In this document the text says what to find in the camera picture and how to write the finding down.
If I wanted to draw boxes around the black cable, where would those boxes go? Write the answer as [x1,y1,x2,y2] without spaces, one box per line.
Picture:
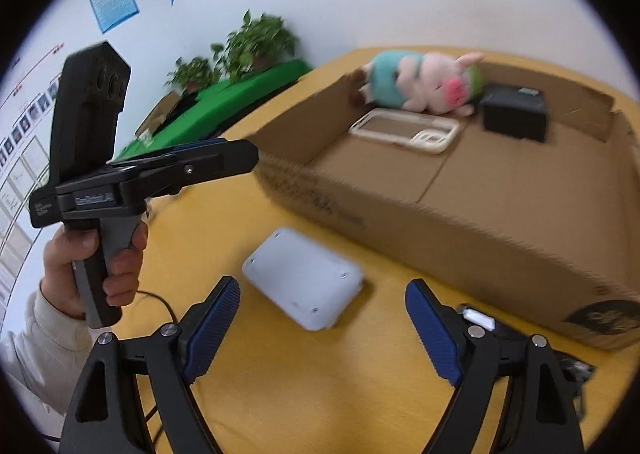
[135,290,179,326]

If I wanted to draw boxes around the row of wall notices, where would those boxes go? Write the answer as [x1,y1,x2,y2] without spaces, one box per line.
[0,41,66,305]

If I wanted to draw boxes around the green tablecloth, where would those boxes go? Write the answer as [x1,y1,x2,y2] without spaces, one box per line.
[112,59,315,162]

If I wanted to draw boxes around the large potted plant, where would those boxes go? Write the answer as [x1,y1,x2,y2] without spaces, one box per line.
[210,9,300,72]

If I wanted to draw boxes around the wooden desktop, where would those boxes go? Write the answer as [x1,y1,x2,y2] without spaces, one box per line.
[107,45,640,454]

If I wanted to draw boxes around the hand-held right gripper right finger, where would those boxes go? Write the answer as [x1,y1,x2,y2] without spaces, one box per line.
[405,278,586,454]

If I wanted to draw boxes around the black box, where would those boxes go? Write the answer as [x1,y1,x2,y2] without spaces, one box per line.
[477,83,550,144]

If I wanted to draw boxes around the small white object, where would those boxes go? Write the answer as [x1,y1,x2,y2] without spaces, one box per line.
[457,304,496,332]

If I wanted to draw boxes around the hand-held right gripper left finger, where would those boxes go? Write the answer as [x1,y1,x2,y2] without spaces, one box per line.
[59,275,242,454]

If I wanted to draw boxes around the dark object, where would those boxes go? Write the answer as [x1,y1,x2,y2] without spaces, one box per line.
[552,351,597,422]

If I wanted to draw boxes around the white phone case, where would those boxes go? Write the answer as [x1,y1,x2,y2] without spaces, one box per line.
[348,108,461,155]

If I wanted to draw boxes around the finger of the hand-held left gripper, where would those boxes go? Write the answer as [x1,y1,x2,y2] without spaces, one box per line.
[170,137,224,151]
[107,140,260,200]

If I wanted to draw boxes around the person's left hand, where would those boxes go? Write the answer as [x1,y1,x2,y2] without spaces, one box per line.
[42,223,150,317]

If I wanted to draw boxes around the small potted plant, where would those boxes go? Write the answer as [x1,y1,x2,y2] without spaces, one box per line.
[165,56,221,95]

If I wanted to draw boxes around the pig plush toy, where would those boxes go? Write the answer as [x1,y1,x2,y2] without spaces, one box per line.
[350,50,485,116]

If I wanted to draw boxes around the small open cardboard box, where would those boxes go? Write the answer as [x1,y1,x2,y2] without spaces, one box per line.
[135,91,182,137]

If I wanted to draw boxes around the brown cardboard box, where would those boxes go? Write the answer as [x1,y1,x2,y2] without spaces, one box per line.
[247,59,640,351]

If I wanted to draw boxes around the blue wall poster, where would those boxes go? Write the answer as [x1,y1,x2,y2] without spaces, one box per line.
[87,0,141,34]

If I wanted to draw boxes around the white rectangular device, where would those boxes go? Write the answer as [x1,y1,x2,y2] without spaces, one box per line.
[241,227,365,332]

